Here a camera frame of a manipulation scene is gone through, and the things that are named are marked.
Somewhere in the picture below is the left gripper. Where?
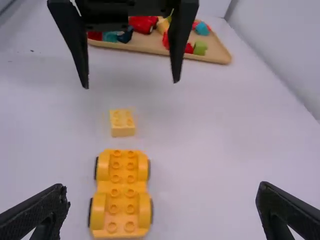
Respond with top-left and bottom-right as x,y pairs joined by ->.
46,0 -> 200,90

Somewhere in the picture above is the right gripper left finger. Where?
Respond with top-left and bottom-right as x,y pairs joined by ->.
0,183 -> 71,240

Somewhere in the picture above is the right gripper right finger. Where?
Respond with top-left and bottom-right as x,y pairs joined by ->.
254,180 -> 320,240

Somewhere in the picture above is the dark teal toy brick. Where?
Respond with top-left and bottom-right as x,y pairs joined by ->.
117,25 -> 135,44

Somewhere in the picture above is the blue toy brick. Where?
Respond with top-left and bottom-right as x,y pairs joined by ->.
193,21 -> 212,36
101,30 -> 125,44

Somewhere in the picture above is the red toy car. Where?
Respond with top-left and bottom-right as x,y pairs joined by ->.
128,15 -> 160,35

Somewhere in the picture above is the tan tray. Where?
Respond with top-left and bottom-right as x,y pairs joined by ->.
86,17 -> 233,66

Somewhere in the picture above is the red toy brick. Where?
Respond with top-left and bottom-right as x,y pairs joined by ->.
87,30 -> 104,41
184,42 -> 196,55
161,32 -> 172,50

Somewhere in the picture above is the yellow curved toy brick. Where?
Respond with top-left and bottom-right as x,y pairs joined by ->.
155,16 -> 173,35

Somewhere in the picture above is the green toy brick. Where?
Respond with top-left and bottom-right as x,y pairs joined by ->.
193,40 -> 209,57

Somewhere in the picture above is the yellow toy car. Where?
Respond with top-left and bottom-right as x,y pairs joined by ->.
87,148 -> 154,238

